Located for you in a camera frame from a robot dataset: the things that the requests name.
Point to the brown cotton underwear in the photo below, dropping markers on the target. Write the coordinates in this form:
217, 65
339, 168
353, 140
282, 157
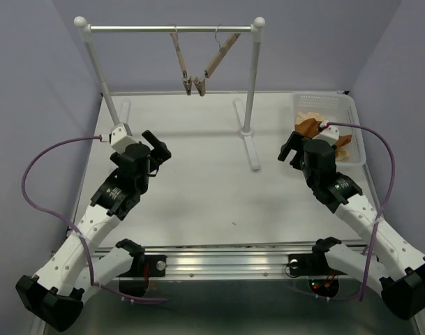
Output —
309, 128

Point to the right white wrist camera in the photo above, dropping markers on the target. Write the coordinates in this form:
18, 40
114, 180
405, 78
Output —
327, 132

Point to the white clothes rack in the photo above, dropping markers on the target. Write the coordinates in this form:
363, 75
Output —
244, 112

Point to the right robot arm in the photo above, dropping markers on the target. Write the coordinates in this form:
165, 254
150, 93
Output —
399, 274

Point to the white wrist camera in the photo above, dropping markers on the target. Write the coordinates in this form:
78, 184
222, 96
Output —
121, 137
327, 132

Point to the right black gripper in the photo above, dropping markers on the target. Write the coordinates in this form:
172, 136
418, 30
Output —
291, 147

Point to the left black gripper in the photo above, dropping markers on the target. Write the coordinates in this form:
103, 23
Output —
156, 149

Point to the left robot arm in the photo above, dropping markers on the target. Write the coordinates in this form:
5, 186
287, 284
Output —
58, 291

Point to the aluminium mounting rail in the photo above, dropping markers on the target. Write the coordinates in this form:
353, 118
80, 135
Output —
227, 263

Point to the white plastic basket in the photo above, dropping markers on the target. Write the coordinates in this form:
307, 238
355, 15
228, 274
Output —
339, 108

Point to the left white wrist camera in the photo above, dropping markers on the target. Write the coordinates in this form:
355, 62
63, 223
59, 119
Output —
121, 137

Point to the cream underwear in basket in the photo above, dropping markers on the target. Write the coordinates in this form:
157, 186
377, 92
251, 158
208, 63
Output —
342, 154

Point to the beige clip hanger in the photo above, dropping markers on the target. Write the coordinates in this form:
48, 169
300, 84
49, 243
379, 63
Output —
223, 49
186, 78

